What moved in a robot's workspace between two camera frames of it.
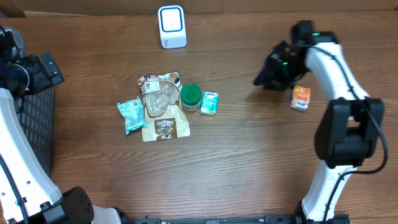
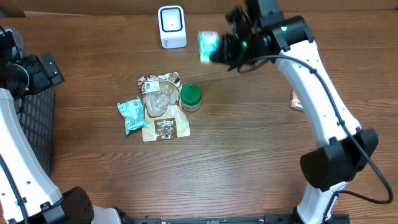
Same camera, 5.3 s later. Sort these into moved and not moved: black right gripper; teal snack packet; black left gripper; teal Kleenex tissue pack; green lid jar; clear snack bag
Moved: teal Kleenex tissue pack; black right gripper
Not moved: teal snack packet; black left gripper; clear snack bag; green lid jar
